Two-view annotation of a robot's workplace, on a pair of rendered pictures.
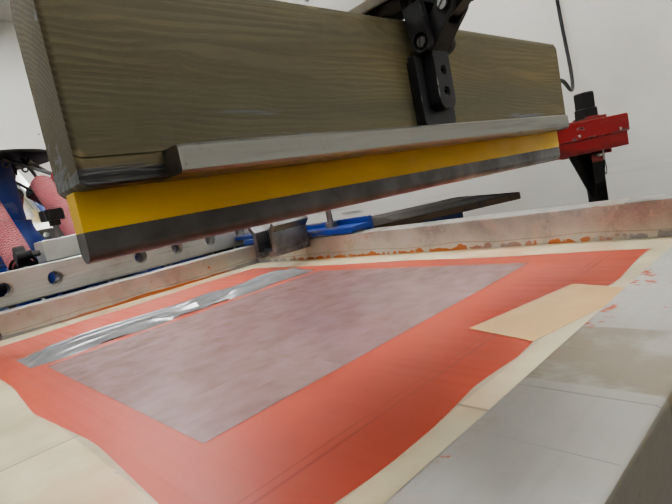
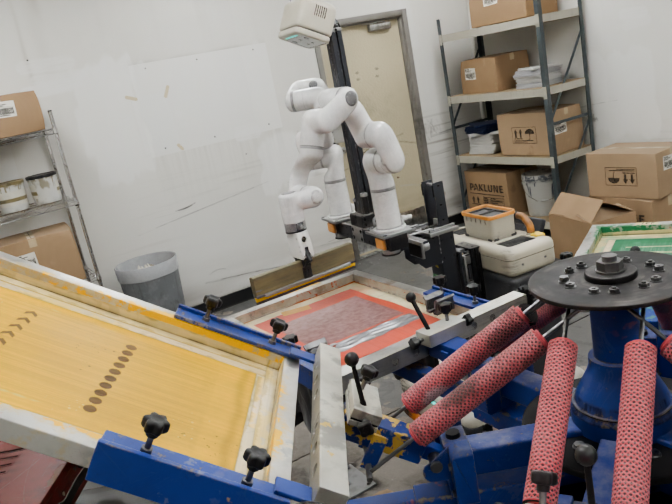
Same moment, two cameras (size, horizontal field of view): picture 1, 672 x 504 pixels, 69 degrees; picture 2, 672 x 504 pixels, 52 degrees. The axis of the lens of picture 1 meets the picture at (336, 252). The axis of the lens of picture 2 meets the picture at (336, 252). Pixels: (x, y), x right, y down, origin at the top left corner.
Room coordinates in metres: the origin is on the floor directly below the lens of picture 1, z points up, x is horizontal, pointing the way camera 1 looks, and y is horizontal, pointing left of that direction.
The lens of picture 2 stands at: (2.55, 0.62, 1.78)
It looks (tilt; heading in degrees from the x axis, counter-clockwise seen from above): 15 degrees down; 194
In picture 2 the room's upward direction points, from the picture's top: 11 degrees counter-clockwise
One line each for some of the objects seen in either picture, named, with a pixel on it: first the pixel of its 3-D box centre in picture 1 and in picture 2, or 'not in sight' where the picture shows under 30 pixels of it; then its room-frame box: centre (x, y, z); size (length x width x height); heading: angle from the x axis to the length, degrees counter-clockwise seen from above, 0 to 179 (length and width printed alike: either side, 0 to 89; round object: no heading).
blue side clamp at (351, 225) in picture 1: (304, 246); (308, 371); (0.85, 0.05, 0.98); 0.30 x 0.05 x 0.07; 42
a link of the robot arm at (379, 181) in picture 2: not in sight; (380, 168); (0.02, 0.22, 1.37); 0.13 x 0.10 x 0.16; 47
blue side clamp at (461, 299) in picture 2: not in sight; (459, 305); (0.48, 0.46, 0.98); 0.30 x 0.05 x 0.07; 42
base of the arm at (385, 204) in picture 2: not in sight; (389, 208); (0.01, 0.23, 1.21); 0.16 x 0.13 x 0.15; 126
